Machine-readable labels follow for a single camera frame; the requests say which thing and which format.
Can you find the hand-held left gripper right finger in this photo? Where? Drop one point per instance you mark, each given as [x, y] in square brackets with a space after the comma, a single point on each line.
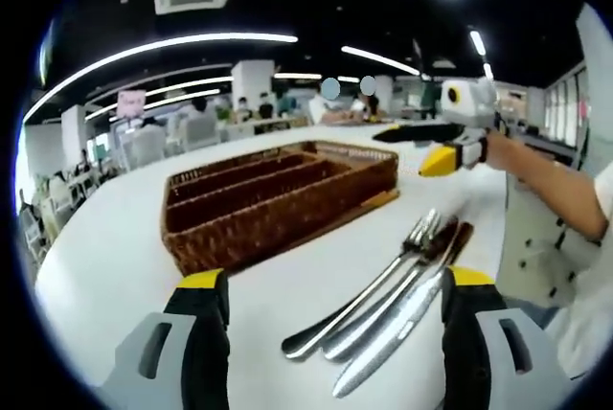
[498, 357]

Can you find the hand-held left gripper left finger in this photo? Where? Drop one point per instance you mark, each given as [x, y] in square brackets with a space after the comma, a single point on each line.
[158, 357]

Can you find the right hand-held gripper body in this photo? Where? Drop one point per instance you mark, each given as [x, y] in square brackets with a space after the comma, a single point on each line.
[471, 101]

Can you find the silver knife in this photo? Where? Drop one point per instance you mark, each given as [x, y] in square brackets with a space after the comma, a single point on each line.
[373, 312]
[392, 331]

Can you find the brown wicker utensil storage tray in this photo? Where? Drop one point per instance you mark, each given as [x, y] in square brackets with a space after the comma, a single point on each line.
[268, 233]

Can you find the person's blue trousers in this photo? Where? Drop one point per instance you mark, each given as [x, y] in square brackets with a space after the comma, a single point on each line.
[536, 316]

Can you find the white ceiling light strip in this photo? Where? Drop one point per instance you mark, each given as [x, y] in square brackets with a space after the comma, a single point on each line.
[478, 43]
[378, 59]

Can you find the person's white shirt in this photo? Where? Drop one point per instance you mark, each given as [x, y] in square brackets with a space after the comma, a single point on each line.
[589, 295]

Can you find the long curved ceiling light strip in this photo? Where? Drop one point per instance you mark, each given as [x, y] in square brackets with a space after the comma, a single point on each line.
[215, 38]

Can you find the pink hanging sign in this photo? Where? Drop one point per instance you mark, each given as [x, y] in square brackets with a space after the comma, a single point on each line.
[130, 103]

